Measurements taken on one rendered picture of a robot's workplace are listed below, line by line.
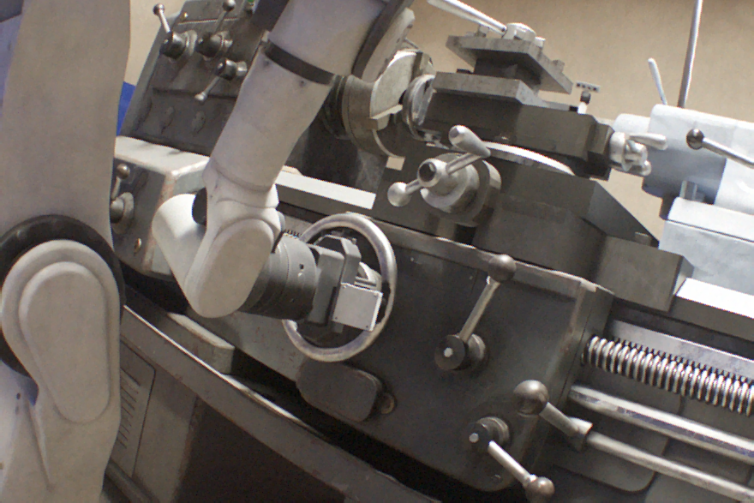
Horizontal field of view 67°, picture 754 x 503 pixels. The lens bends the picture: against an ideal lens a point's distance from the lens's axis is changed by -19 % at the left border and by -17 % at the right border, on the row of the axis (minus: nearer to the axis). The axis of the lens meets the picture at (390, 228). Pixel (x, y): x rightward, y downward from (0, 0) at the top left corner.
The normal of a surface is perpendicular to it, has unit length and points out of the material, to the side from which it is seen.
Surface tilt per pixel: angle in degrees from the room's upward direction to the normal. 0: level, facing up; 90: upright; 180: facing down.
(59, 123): 90
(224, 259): 113
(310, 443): 90
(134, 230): 90
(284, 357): 90
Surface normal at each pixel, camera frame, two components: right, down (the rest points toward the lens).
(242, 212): 0.58, -0.22
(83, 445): 0.64, 0.60
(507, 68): -0.61, -0.23
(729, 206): -0.41, -0.59
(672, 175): -0.63, 0.52
